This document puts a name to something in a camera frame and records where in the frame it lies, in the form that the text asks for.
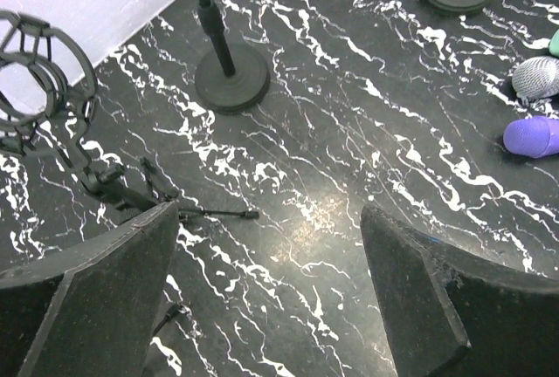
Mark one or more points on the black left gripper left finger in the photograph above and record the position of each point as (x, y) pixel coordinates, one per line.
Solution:
(89, 310)

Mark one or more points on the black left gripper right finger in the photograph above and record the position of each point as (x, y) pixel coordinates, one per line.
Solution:
(447, 312)

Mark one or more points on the purple foam head microphone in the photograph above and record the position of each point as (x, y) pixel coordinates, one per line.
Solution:
(535, 137)

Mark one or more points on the purple glitter silver mesh microphone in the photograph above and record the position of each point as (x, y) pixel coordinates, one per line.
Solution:
(536, 78)

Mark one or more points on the mint green microphone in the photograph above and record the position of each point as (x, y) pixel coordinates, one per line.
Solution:
(554, 45)

